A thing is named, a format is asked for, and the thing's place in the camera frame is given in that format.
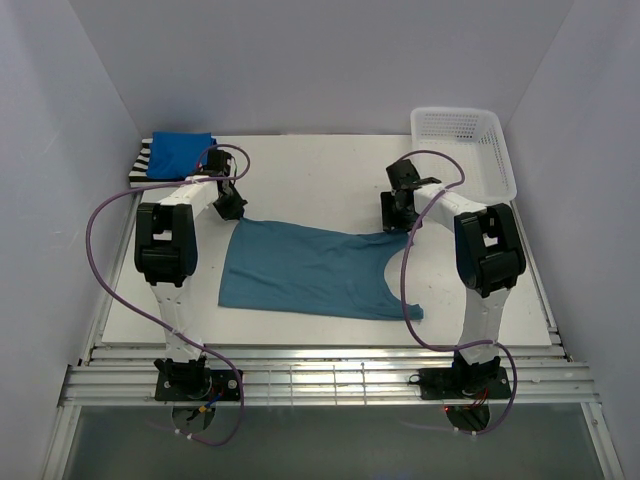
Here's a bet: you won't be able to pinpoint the light teal tank top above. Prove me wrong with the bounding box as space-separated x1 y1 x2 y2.
218 219 408 321

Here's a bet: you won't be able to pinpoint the blue tank top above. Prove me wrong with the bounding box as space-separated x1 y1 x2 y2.
147 131 216 181

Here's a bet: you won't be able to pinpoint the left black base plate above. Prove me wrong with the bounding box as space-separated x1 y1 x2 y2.
153 369 240 403

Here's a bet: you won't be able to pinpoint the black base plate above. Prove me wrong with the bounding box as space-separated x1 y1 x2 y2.
153 369 240 403
408 367 512 400

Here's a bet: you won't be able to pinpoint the black white striped tank top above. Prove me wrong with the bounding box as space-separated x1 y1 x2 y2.
128 138 196 188

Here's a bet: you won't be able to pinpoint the aluminium frame rails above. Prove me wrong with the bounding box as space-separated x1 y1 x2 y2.
44 209 623 479

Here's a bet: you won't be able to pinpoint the white plastic basket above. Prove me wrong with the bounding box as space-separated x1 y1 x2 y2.
410 107 517 205

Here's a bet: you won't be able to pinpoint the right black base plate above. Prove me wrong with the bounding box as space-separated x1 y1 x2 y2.
408 367 512 400

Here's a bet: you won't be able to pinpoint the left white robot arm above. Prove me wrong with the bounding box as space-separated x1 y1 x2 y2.
134 148 247 400

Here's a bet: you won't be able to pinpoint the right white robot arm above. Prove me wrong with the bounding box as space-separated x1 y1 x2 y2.
380 153 526 399

